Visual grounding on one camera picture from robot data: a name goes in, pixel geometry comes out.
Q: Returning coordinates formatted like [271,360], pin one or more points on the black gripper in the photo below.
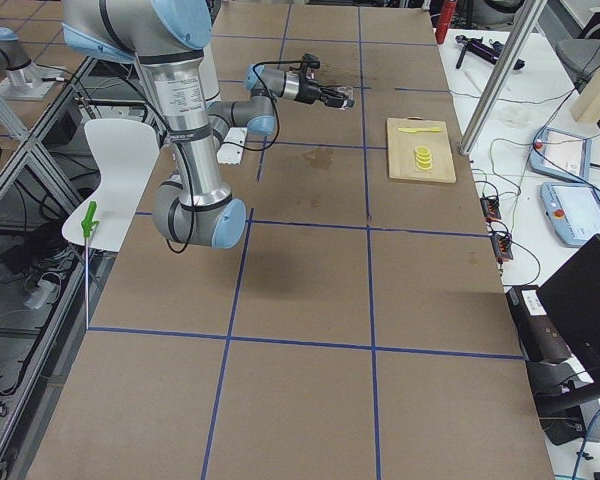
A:
[308,91]

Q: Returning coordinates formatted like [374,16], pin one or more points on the clear glass cup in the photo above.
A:
[346,101]

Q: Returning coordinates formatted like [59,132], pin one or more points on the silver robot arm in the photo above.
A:
[169,43]

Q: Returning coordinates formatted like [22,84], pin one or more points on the yellow plastic knife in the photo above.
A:
[414,130]

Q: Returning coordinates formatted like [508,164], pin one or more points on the bamboo cutting board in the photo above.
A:
[401,156]

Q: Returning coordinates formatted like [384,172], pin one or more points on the black hand tool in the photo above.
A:
[490,52]

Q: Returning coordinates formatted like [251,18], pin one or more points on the white chair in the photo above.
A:
[125,152]

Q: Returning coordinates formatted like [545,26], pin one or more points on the teach pendant far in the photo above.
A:
[561,155]

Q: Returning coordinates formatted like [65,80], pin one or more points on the teach pendant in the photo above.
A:
[561,155]
[573,210]

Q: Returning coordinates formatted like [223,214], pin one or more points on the brown table cover paper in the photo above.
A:
[357,331]

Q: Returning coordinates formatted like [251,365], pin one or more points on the teach pendant near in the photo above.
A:
[573,210]

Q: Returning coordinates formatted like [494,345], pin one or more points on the green clamp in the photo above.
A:
[89,223]

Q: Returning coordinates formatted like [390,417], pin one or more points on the black box device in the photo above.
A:
[540,339]

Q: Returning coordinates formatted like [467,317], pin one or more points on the black laptop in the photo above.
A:
[571,298]

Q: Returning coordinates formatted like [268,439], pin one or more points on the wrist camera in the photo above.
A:
[309,64]

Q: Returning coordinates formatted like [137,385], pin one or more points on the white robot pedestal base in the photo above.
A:
[232,149]

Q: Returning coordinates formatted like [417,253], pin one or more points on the aluminium frame post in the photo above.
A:
[516,40]

